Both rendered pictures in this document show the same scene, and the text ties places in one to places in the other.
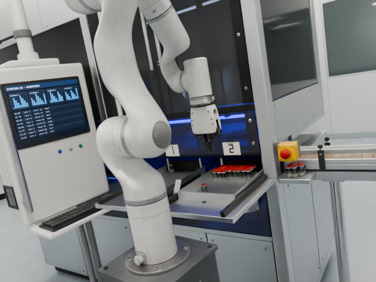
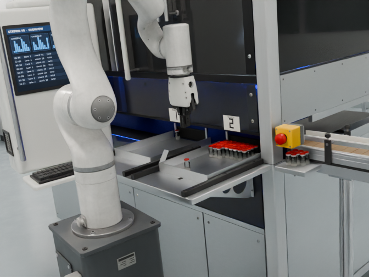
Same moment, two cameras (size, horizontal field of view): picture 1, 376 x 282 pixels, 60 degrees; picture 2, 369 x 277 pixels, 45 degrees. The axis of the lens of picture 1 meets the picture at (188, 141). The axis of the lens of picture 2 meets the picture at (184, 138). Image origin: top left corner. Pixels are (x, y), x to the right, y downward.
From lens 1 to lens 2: 0.51 m
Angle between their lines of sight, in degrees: 15
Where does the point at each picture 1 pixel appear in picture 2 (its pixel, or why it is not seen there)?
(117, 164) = (68, 131)
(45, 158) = (44, 107)
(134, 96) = (79, 70)
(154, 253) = (93, 219)
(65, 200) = (62, 153)
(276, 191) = (272, 179)
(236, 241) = (230, 228)
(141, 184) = (84, 153)
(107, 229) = not seen: hidden behind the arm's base
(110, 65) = (60, 37)
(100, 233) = not seen: hidden behind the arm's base
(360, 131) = not seen: outside the picture
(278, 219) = (272, 211)
